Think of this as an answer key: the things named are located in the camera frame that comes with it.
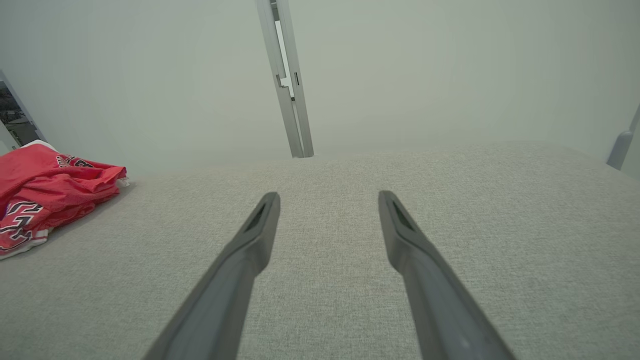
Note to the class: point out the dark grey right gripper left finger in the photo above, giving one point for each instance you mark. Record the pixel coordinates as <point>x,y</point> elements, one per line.
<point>235,280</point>

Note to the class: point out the dark panel with grey frame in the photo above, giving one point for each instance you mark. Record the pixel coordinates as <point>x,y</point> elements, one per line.
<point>15,120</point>

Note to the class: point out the red jersey small Bulls print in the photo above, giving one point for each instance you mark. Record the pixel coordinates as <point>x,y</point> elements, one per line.
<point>40,167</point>

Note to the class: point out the grey partition post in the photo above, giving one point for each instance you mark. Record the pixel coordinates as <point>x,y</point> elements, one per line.
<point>620,147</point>
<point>290,100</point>

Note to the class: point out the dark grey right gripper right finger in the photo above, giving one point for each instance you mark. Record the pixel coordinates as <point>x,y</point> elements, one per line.
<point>435,300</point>

